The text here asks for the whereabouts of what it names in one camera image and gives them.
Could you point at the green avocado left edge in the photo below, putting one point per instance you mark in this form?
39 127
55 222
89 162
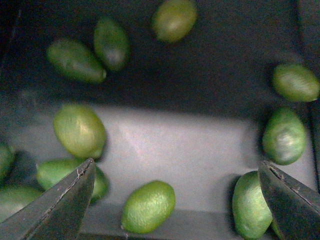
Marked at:
7 158

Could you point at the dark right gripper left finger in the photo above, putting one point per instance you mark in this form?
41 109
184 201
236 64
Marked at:
58 213

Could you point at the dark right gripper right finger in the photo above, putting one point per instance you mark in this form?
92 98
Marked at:
294 206

